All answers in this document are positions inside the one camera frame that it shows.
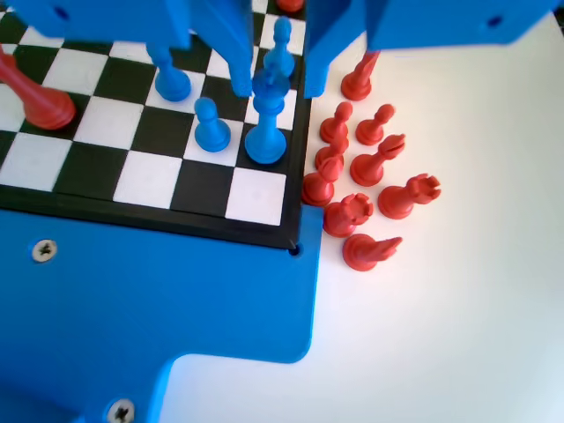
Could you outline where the red piece top row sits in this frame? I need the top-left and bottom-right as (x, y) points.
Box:
(0, 43), (77, 131)

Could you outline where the blue base mounting plate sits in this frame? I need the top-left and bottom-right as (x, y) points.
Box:
(0, 204), (325, 423)

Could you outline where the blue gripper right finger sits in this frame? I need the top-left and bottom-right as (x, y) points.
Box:
(303, 0), (370, 98)

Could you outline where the silver base plate screw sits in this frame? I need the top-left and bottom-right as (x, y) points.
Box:
(31, 239), (58, 264)
(105, 398), (137, 423)

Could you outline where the black white chessboard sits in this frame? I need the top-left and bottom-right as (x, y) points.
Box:
(0, 0), (312, 252)

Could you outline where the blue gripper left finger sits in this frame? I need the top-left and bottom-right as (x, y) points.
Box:
(187, 0), (256, 98)

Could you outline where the red chess bishop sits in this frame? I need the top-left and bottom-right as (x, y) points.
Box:
(349, 133), (406, 188)
(301, 154), (345, 208)

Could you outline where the red chess rook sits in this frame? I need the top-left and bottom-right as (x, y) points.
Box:
(323, 192), (375, 239)
(376, 173), (442, 220)

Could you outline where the blue chess king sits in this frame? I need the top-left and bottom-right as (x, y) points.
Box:
(244, 65), (290, 167)

